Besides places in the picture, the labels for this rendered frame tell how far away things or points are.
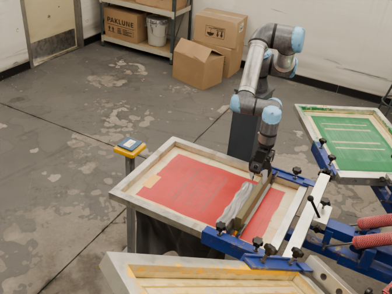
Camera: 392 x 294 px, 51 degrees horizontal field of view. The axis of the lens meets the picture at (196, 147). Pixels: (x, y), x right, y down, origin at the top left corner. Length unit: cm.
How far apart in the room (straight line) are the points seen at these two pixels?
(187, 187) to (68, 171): 189
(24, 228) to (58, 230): 24
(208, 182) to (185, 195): 16
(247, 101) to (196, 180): 52
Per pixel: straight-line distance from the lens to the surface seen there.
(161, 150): 221
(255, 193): 188
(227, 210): 191
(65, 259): 302
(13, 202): 354
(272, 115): 166
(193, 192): 200
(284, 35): 197
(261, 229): 187
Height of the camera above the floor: 223
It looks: 33 degrees down
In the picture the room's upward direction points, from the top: 5 degrees clockwise
